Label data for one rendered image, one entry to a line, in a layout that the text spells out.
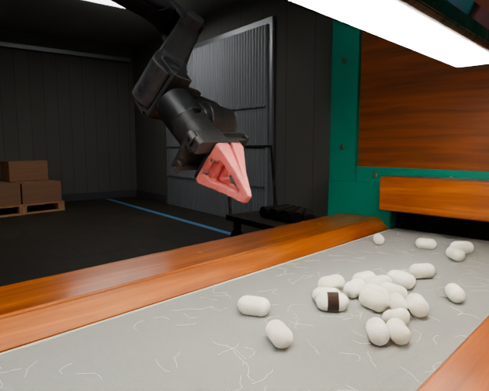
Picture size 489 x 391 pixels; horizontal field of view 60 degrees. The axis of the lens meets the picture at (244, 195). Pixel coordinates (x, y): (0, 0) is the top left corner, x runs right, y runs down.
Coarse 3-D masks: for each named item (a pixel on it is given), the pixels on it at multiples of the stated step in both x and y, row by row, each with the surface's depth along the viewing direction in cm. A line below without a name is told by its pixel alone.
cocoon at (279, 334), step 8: (272, 320) 40; (280, 320) 40; (272, 328) 38; (280, 328) 38; (288, 328) 38; (272, 336) 38; (280, 336) 37; (288, 336) 37; (280, 344) 37; (288, 344) 38
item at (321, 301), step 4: (324, 292) 47; (340, 292) 47; (320, 296) 47; (324, 296) 46; (340, 296) 46; (344, 296) 46; (316, 300) 47; (320, 300) 46; (324, 300) 46; (340, 300) 46; (344, 300) 46; (348, 300) 46; (320, 304) 46; (324, 304) 46; (340, 304) 46; (344, 304) 46; (348, 304) 46; (320, 308) 47; (324, 308) 46; (340, 308) 46; (344, 308) 46
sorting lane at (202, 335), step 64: (320, 256) 70; (384, 256) 70; (128, 320) 44; (192, 320) 44; (256, 320) 44; (320, 320) 44; (448, 320) 44; (0, 384) 32; (64, 384) 32; (128, 384) 32; (192, 384) 32; (256, 384) 32; (320, 384) 32; (384, 384) 32
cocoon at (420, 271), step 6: (414, 264) 58; (420, 264) 58; (426, 264) 58; (414, 270) 57; (420, 270) 57; (426, 270) 57; (432, 270) 58; (414, 276) 58; (420, 276) 57; (426, 276) 58
